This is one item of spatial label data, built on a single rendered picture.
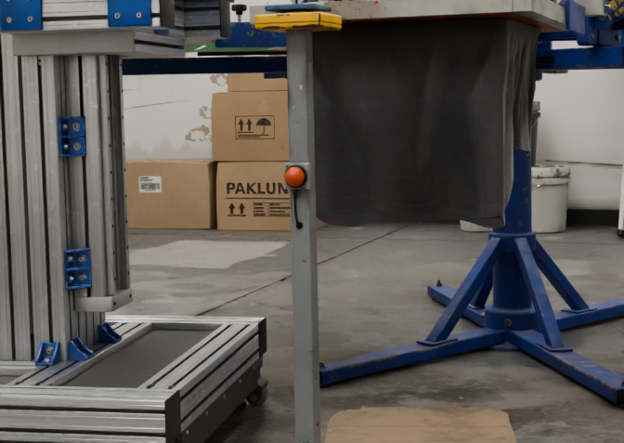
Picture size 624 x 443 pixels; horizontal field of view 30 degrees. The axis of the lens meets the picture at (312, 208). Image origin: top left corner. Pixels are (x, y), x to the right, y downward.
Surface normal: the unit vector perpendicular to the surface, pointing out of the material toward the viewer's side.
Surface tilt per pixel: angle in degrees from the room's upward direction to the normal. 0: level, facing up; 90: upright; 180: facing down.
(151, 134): 90
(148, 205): 90
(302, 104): 90
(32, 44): 90
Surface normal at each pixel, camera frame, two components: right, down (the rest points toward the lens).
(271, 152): -0.39, 0.12
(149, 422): -0.18, 0.10
